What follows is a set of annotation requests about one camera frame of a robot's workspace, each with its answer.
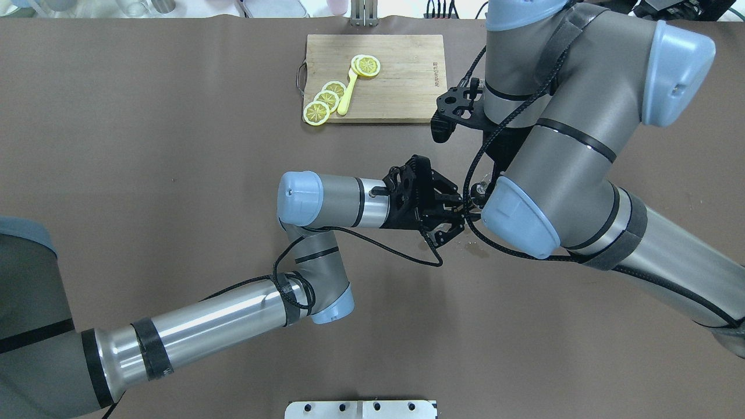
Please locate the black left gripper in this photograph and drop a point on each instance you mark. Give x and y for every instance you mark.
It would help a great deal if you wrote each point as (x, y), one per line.
(429, 216)

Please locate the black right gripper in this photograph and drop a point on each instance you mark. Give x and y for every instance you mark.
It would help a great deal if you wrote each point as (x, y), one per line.
(507, 145)

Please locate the clear glass cup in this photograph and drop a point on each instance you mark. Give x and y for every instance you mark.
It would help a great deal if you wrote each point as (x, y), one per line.
(479, 194)

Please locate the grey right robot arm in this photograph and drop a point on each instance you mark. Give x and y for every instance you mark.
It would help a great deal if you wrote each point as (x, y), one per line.
(577, 80)

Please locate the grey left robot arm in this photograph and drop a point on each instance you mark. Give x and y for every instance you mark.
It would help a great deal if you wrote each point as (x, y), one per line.
(50, 370)

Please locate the bamboo cutting board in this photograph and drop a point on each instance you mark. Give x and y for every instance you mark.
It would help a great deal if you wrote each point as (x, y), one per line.
(412, 76)

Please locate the yellow plastic knife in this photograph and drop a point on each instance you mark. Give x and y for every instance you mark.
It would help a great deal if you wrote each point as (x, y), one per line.
(346, 98)

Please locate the lemon slice middle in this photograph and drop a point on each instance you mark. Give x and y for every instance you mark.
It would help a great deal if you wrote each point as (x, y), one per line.
(329, 98)

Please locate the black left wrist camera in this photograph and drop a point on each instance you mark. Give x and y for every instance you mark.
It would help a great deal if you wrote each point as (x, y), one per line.
(411, 182)

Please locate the lemon slice near handle end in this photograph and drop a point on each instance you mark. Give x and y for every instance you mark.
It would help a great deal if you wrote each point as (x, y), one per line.
(366, 65)

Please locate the aluminium frame post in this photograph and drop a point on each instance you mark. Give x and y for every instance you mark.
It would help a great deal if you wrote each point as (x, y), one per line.
(364, 13)

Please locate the metal cutting board handle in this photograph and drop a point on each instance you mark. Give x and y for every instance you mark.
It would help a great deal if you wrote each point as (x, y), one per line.
(301, 77)

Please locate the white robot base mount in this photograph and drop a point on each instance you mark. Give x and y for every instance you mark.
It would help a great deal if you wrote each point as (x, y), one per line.
(362, 409)

